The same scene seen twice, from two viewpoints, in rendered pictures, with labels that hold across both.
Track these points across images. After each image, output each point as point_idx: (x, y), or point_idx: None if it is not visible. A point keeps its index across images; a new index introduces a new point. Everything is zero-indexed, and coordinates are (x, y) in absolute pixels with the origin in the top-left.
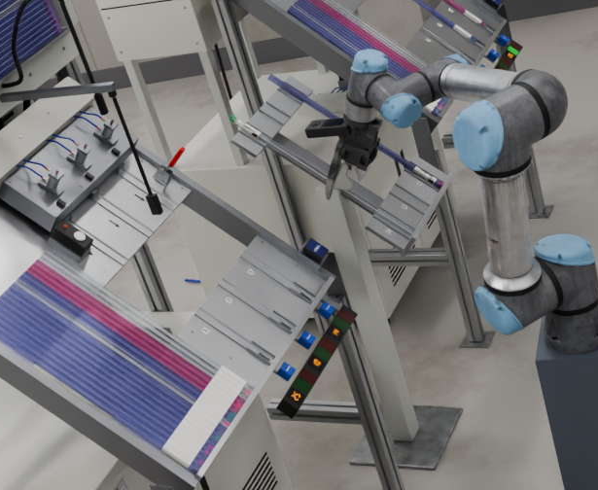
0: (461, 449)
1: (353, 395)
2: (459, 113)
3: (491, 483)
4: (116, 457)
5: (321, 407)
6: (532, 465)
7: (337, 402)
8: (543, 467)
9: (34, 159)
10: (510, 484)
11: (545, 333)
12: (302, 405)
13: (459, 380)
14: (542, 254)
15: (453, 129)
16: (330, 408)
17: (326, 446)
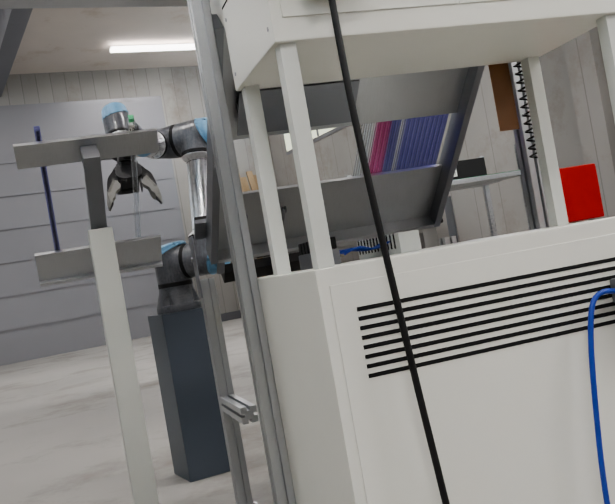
0: None
1: (230, 373)
2: (202, 119)
3: (196, 501)
4: (450, 186)
5: (238, 398)
6: (165, 501)
7: (226, 399)
8: (166, 498)
9: None
10: (192, 497)
11: (193, 301)
12: (241, 401)
13: None
14: (183, 240)
15: (206, 127)
16: (237, 397)
17: None
